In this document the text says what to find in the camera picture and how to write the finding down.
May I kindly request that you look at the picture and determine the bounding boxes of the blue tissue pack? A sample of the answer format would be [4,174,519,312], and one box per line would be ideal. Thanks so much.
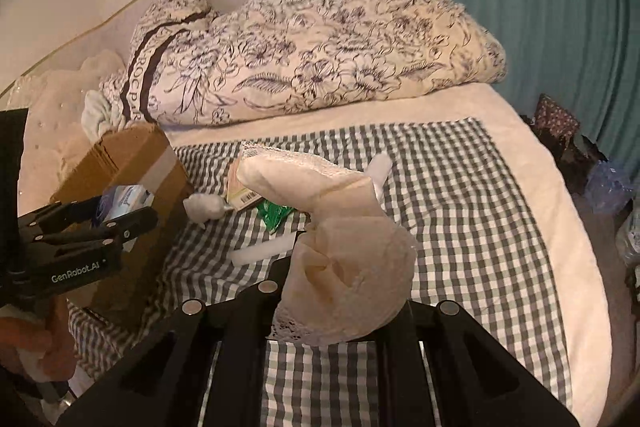
[94,184,158,251]

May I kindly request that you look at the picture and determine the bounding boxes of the small white plush toy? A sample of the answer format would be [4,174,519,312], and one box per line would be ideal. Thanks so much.
[182,193,233,229]

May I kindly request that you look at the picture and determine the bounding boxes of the beige lace cloth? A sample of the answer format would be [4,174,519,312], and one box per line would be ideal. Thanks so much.
[238,144,419,347]

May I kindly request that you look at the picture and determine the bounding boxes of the white plastic tube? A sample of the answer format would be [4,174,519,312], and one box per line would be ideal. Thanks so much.
[229,233,297,267]

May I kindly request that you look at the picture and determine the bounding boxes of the tan paper booklet box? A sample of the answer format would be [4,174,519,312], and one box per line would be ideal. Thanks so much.
[226,158,262,211]

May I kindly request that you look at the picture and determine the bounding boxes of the green foil packet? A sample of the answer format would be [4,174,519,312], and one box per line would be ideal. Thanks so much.
[257,199,294,234]

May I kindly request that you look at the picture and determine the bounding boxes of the small white bottle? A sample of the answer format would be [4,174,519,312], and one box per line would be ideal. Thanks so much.
[363,153,393,202]

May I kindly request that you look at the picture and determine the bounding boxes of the person left hand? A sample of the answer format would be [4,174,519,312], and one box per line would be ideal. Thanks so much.
[1,296,77,381]

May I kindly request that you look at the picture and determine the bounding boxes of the cream tufted headboard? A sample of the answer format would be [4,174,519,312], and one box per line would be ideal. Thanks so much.
[6,50,124,215]

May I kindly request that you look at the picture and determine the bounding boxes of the brown cardboard box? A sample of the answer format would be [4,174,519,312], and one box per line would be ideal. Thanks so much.
[51,124,193,331]

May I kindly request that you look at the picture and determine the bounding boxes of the pale green towel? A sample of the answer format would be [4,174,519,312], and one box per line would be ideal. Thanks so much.
[80,90,126,144]

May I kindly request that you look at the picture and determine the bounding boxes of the green checkered cloth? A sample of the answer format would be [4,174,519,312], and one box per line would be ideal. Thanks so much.
[70,118,573,426]

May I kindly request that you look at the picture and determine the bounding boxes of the cream bed sheet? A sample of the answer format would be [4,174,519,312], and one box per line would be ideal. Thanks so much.
[167,83,612,426]

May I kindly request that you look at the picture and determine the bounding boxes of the blue plastic water bottles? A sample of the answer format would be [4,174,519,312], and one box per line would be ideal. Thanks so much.
[585,160,634,215]

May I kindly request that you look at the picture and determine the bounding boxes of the dark floral bag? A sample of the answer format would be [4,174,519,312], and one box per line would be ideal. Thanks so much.
[533,94,580,159]

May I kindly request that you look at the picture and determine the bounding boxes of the floral white duvet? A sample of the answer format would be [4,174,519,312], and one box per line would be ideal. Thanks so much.
[100,0,506,127]

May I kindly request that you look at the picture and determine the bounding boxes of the teal curtain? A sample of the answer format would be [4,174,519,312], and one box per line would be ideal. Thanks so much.
[454,0,639,180]

